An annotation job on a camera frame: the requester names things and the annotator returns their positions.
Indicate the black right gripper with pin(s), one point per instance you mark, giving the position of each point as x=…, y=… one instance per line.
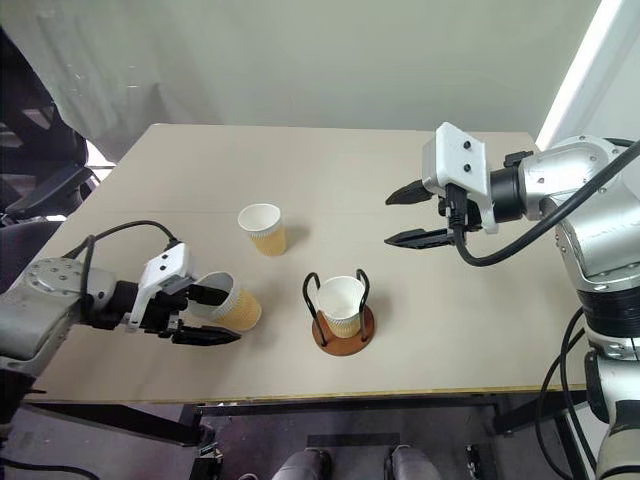
x=472, y=215

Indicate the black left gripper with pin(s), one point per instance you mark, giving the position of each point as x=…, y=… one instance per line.
x=162, y=312

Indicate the yellow ribbed paper cup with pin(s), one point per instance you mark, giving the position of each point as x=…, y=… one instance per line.
x=245, y=310
x=270, y=235
x=340, y=300

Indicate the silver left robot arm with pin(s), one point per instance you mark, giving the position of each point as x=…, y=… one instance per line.
x=50, y=282

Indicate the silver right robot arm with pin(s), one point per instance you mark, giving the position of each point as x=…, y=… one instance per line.
x=575, y=165

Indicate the grey rounded shape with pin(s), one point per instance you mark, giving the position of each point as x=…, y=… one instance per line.
x=412, y=464
x=302, y=465

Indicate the white upright panel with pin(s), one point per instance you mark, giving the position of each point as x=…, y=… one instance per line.
x=590, y=65

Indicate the black office chair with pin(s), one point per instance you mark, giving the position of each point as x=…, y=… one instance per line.
x=30, y=125

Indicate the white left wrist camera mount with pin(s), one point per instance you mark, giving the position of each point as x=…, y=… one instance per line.
x=167, y=260

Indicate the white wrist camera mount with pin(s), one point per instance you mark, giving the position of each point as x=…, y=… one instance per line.
x=450, y=155
x=167, y=260

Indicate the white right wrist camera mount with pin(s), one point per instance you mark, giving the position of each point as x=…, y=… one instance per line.
x=450, y=155

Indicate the black metal table frame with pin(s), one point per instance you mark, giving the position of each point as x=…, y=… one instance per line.
x=350, y=407

